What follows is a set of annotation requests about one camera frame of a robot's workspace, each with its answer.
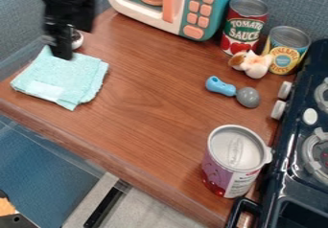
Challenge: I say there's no light blue cloth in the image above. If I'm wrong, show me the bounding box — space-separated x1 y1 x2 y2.
9 45 110 112

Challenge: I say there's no yellow pineapple can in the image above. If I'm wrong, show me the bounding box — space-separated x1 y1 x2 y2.
261 25 313 77

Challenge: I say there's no blue and grey tool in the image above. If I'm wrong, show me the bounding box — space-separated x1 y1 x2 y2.
204 75 263 109

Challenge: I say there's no red tomato can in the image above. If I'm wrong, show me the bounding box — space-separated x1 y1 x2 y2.
220 0 270 57

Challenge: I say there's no toy stove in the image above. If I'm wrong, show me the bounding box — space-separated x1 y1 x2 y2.
223 38 328 228

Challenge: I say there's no purple can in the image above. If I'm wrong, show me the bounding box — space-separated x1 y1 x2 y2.
199 124 274 199

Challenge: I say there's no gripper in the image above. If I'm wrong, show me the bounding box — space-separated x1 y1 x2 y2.
42 15 86 61

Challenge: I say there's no toy microwave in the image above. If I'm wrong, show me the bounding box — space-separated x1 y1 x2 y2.
104 0 242 42

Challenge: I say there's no white and brown toy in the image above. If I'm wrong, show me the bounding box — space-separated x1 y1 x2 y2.
226 49 274 80

